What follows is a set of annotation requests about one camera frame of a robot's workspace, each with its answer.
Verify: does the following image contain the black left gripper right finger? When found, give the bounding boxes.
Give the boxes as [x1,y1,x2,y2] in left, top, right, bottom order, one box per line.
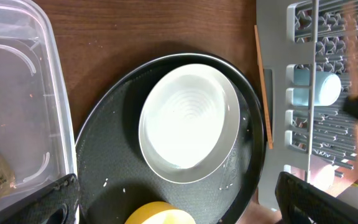
[275,172,358,224]

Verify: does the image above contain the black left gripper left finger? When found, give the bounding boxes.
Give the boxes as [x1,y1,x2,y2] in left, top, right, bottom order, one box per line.
[0,174,80,224]

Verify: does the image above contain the pink cup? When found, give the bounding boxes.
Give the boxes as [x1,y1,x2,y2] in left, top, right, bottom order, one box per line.
[290,155,337,191]

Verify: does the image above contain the blue cup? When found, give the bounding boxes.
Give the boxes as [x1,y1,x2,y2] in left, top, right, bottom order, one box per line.
[293,69,342,106]

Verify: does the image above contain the wooden chopstick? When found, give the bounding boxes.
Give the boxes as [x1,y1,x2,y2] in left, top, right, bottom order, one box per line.
[343,1,358,163]
[254,25,273,149]

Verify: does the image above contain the yellow bowl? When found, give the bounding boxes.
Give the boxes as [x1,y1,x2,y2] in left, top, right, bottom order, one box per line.
[125,202,196,224]

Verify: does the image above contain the grey round plate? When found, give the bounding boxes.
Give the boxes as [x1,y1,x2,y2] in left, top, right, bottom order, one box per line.
[138,63,241,184]

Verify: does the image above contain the grey dishwasher rack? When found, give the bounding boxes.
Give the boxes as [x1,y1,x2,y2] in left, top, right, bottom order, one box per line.
[256,0,358,209]

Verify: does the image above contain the clear plastic waste bin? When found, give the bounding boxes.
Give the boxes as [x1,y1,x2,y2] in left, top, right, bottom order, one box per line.
[0,0,77,211]

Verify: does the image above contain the round black serving tray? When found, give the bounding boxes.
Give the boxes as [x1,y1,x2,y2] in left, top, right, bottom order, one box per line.
[75,53,265,223]

